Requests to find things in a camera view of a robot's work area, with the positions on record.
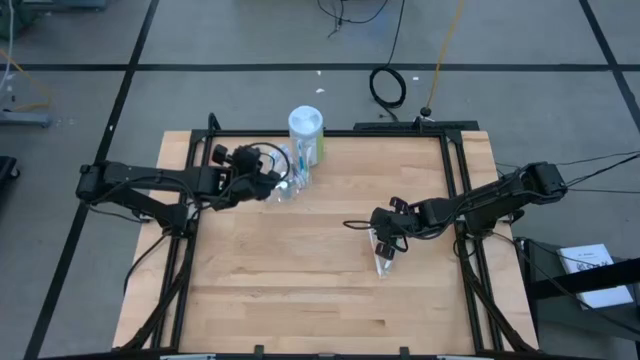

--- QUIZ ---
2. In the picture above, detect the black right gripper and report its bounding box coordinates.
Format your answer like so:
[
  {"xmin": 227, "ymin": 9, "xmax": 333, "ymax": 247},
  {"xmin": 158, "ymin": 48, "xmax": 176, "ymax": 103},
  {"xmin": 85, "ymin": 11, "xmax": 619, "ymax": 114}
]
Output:
[{"xmin": 370, "ymin": 196, "xmax": 421, "ymax": 262}]

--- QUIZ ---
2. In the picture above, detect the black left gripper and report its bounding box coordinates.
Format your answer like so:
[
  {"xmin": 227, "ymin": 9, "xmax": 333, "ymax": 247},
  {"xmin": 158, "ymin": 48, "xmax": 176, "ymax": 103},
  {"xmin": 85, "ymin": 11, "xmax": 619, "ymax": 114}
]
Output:
[{"xmin": 212, "ymin": 143, "xmax": 283, "ymax": 202}]

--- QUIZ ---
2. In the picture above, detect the orange white toothbrush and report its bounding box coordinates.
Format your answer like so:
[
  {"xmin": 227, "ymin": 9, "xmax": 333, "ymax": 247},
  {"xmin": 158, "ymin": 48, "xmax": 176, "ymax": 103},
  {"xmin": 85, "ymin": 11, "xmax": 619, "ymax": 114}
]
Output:
[{"xmin": 368, "ymin": 228, "xmax": 397, "ymax": 280}]

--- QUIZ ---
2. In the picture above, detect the white green cylindrical canister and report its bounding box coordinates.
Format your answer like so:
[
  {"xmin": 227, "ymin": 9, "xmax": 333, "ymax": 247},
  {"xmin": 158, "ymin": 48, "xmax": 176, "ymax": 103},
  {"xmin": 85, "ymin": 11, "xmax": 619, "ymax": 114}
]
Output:
[{"xmin": 287, "ymin": 104, "xmax": 326, "ymax": 169}]

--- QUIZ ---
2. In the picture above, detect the black flat bar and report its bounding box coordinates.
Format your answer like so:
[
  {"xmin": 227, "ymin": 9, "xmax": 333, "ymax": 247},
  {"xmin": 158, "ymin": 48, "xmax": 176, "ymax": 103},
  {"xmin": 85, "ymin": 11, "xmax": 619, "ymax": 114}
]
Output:
[{"xmin": 353, "ymin": 119, "xmax": 480, "ymax": 133}]

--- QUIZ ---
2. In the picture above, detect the black side cart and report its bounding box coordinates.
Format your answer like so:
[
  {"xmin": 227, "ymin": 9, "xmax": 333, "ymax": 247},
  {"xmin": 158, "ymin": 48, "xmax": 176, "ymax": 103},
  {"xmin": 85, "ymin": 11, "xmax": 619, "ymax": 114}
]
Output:
[{"xmin": 513, "ymin": 235, "xmax": 640, "ymax": 351}]

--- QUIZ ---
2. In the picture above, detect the white booklet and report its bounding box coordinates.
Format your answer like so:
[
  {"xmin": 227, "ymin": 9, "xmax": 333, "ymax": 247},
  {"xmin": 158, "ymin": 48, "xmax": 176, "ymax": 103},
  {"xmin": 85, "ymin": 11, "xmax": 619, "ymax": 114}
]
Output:
[{"xmin": 555, "ymin": 243, "xmax": 635, "ymax": 311}]

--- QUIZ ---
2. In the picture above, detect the gray stand base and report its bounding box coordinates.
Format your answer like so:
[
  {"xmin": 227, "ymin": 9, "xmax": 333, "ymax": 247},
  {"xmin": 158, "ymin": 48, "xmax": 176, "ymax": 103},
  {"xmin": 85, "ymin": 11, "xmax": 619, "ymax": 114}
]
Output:
[{"xmin": 0, "ymin": 109, "xmax": 52, "ymax": 129}]

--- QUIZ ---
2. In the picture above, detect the black caster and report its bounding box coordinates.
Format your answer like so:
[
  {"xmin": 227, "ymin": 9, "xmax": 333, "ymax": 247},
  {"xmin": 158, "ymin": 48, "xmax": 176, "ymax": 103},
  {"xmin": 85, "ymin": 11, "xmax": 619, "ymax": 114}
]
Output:
[{"xmin": 0, "ymin": 155, "xmax": 22, "ymax": 185}]

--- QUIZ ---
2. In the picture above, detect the green machine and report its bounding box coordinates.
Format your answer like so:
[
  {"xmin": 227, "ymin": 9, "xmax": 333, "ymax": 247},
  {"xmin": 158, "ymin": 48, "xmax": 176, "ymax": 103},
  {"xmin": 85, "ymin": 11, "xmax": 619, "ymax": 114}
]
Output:
[{"xmin": 0, "ymin": 0, "xmax": 109, "ymax": 40}]

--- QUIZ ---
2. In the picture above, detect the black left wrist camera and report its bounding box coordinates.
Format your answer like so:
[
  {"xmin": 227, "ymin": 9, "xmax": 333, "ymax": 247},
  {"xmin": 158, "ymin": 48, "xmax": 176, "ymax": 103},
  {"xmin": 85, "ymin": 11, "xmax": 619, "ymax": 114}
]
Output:
[{"xmin": 231, "ymin": 143, "xmax": 262, "ymax": 171}]

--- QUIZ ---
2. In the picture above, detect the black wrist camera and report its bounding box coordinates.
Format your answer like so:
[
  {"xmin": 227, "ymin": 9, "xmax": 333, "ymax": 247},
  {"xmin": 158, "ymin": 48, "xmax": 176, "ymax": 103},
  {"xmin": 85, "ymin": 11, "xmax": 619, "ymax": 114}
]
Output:
[
  {"xmin": 231, "ymin": 143, "xmax": 262, "ymax": 171},
  {"xmin": 372, "ymin": 208, "xmax": 396, "ymax": 236}
]

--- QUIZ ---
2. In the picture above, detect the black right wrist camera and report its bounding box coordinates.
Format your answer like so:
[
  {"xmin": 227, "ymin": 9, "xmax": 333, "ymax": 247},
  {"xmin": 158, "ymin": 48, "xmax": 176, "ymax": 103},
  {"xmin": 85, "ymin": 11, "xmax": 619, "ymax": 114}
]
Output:
[{"xmin": 372, "ymin": 208, "xmax": 396, "ymax": 236}]

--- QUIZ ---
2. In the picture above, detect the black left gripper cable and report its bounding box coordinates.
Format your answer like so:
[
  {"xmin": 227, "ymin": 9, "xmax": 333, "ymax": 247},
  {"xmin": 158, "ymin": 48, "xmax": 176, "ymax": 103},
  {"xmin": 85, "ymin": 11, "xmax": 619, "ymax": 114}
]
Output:
[{"xmin": 247, "ymin": 141, "xmax": 292, "ymax": 184}]

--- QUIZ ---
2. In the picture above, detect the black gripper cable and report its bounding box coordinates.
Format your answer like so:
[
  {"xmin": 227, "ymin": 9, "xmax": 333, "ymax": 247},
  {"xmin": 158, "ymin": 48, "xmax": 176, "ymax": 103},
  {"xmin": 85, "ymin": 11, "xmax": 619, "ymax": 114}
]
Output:
[
  {"xmin": 247, "ymin": 141, "xmax": 292, "ymax": 184},
  {"xmin": 342, "ymin": 218, "xmax": 376, "ymax": 232}
]

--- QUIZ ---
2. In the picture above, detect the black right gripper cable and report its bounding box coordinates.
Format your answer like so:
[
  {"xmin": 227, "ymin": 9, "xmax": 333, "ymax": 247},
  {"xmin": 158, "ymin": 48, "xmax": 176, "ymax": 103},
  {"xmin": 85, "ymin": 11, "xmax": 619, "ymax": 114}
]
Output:
[{"xmin": 342, "ymin": 218, "xmax": 376, "ymax": 232}]

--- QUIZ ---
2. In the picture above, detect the black metal table frame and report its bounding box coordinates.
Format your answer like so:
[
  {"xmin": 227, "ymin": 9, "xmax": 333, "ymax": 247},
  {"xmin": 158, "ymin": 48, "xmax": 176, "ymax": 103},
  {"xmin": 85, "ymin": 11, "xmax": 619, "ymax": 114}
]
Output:
[{"xmin": 112, "ymin": 112, "xmax": 541, "ymax": 360}]

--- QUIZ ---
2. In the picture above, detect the black camera mount knob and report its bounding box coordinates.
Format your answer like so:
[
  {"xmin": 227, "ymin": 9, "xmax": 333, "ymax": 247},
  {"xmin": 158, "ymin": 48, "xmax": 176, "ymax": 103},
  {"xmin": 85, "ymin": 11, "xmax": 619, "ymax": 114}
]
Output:
[{"xmin": 412, "ymin": 105, "xmax": 437, "ymax": 134}]

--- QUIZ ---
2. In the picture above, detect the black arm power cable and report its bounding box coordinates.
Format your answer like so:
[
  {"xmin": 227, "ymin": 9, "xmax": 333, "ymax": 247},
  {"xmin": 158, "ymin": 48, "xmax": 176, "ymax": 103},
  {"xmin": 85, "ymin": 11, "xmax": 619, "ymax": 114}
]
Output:
[{"xmin": 122, "ymin": 232, "xmax": 170, "ymax": 297}]

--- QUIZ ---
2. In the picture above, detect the coiled black cable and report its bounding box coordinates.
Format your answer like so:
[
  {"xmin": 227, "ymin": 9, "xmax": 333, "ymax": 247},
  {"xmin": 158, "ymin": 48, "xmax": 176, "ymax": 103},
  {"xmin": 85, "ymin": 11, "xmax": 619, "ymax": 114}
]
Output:
[{"xmin": 368, "ymin": 0, "xmax": 408, "ymax": 110}]

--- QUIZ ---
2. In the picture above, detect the black floor cable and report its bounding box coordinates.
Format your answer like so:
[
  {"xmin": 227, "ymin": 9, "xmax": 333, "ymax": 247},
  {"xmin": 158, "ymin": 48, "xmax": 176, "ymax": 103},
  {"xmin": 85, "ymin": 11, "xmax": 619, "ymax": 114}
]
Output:
[{"xmin": 316, "ymin": 0, "xmax": 392, "ymax": 40}]

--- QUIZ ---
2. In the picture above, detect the yellow cable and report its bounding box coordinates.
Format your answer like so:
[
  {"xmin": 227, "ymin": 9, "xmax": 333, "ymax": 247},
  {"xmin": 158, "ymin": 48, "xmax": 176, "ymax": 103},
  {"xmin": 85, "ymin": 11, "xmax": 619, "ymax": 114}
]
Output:
[{"xmin": 424, "ymin": 0, "xmax": 467, "ymax": 109}]

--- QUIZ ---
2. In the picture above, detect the thin black cable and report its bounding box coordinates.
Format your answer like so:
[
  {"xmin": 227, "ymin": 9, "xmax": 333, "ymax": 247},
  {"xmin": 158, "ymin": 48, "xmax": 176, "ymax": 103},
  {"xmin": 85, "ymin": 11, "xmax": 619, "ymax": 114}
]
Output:
[
  {"xmin": 552, "ymin": 151, "xmax": 640, "ymax": 169},
  {"xmin": 564, "ymin": 184, "xmax": 640, "ymax": 196}
]

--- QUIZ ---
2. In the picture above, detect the white cable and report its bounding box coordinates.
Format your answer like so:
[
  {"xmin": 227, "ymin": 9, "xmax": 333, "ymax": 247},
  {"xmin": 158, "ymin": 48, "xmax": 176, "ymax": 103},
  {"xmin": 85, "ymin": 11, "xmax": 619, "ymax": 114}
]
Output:
[{"xmin": 0, "ymin": 0, "xmax": 17, "ymax": 94}]

